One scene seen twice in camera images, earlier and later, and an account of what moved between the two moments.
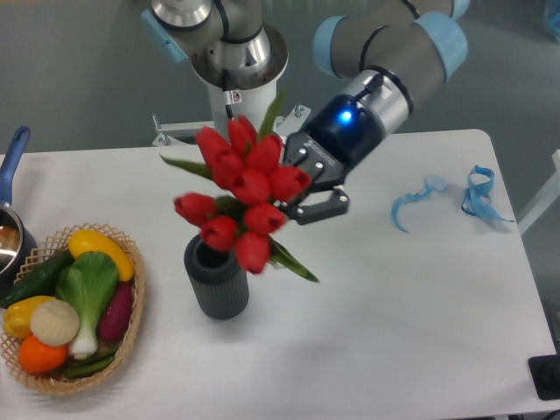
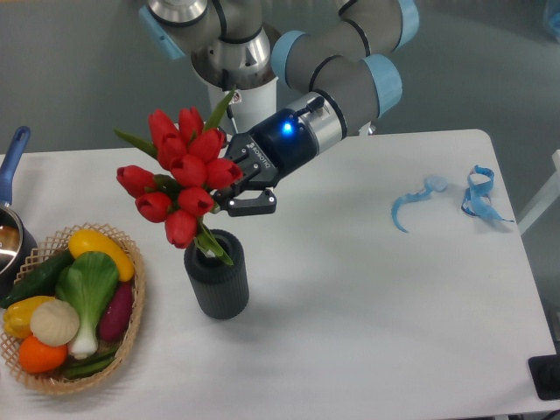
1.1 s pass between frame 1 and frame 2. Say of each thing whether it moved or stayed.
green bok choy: stayed
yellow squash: stayed
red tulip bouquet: moved
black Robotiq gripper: moved
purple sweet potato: stayed
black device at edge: stayed
